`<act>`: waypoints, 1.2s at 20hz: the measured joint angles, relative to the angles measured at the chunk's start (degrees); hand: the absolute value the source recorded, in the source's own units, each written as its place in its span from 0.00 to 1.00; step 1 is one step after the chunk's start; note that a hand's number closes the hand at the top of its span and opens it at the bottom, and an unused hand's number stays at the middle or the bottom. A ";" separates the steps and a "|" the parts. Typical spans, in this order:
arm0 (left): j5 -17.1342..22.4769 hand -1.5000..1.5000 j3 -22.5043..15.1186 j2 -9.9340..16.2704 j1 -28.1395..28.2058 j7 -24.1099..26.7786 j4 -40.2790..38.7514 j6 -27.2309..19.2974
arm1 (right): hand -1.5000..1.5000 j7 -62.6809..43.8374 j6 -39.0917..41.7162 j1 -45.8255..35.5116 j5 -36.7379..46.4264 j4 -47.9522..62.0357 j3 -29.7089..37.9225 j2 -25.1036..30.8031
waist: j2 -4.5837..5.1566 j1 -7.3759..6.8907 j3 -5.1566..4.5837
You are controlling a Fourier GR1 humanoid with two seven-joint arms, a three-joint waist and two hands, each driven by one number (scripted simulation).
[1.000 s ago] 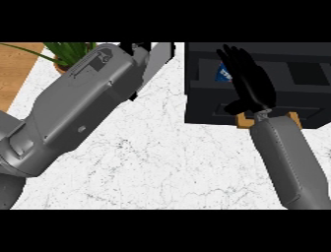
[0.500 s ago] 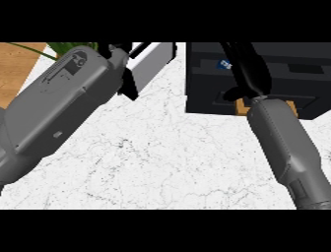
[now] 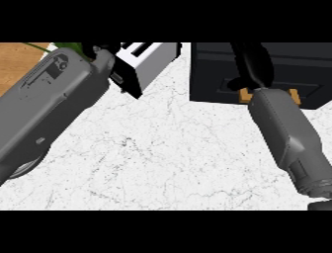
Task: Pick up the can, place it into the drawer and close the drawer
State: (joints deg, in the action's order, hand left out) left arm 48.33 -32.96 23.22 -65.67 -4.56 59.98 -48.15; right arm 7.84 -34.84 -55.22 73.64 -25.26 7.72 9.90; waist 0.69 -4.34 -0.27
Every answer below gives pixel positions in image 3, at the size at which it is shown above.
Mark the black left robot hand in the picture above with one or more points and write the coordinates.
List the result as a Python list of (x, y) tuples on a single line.
[(127, 79)]

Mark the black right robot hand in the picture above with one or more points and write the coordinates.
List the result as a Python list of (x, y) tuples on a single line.
[(254, 62)]

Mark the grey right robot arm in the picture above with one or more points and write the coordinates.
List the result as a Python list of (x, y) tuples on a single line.
[(285, 131)]

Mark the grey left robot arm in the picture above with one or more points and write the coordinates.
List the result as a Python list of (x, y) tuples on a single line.
[(37, 105)]

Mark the black drawer front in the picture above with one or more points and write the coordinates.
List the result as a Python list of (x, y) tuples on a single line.
[(310, 66)]

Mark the white and grey toaster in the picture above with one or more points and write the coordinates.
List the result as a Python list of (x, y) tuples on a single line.
[(159, 62)]

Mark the green plant leaf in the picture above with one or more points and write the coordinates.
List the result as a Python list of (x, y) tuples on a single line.
[(71, 45)]

